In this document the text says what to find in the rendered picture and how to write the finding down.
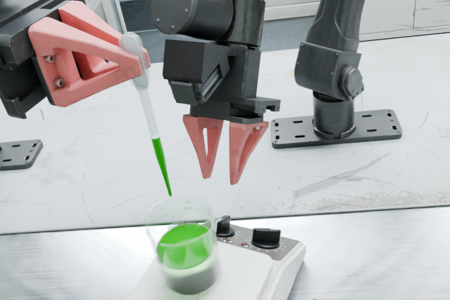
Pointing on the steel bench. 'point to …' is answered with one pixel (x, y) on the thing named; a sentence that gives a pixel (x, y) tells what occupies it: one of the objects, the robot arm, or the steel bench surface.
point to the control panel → (244, 234)
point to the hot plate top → (247, 264)
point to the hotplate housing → (284, 274)
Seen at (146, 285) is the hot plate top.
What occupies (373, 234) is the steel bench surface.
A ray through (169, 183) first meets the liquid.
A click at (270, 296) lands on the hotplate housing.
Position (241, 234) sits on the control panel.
